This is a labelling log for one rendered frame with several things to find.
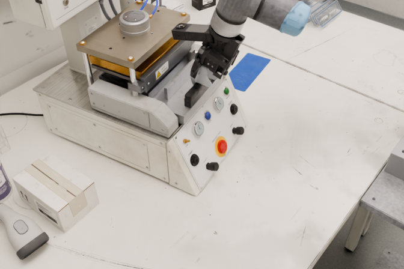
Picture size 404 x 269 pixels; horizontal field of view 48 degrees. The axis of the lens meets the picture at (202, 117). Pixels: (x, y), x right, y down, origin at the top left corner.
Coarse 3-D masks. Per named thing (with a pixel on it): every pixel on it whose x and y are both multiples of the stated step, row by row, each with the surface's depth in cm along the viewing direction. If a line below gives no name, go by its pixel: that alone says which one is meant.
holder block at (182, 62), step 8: (184, 56) 131; (176, 64) 128; (184, 64) 131; (168, 72) 125; (176, 72) 128; (104, 80) 124; (112, 80) 122; (120, 80) 122; (128, 80) 122; (160, 80) 122; (168, 80) 126; (128, 88) 121; (152, 88) 120; (160, 88) 123; (152, 96) 120
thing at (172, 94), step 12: (192, 60) 127; (180, 72) 123; (168, 84) 119; (180, 84) 123; (192, 84) 125; (216, 84) 128; (156, 96) 121; (168, 96) 119; (180, 96) 121; (204, 96) 123; (180, 108) 117; (192, 108) 118; (180, 120) 116
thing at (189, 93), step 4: (196, 84) 118; (200, 84) 119; (192, 88) 117; (196, 88) 117; (200, 88) 119; (188, 92) 116; (192, 92) 116; (196, 92) 117; (188, 96) 115; (192, 96) 116; (196, 96) 118; (184, 100) 117; (188, 100) 116; (192, 100) 117; (188, 104) 117; (192, 104) 117
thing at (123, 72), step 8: (168, 40) 125; (176, 40) 125; (160, 48) 123; (168, 48) 123; (152, 56) 120; (160, 56) 120; (96, 64) 121; (104, 64) 120; (112, 64) 118; (144, 64) 117; (152, 64) 117; (112, 72) 120; (120, 72) 118; (128, 72) 117; (136, 72) 115; (144, 72) 115
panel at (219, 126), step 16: (224, 80) 135; (224, 96) 134; (224, 112) 134; (240, 112) 141; (208, 128) 128; (224, 128) 134; (176, 144) 117; (192, 144) 122; (208, 144) 127; (208, 160) 127; (192, 176) 122; (208, 176) 127
